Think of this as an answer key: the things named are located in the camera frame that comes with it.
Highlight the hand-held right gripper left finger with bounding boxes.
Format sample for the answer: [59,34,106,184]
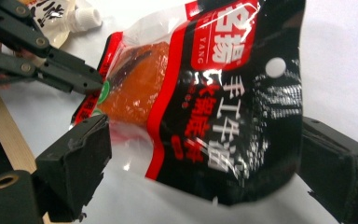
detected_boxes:
[32,114,113,223]

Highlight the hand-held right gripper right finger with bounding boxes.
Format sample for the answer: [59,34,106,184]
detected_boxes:
[297,116,358,224]

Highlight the red and black food packet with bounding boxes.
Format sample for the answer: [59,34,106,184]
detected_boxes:
[70,0,307,207]

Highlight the white spout pouch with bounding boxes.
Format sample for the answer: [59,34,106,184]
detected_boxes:
[24,0,103,49]

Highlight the wooden table edge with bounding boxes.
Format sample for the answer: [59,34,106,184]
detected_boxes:
[0,88,52,224]

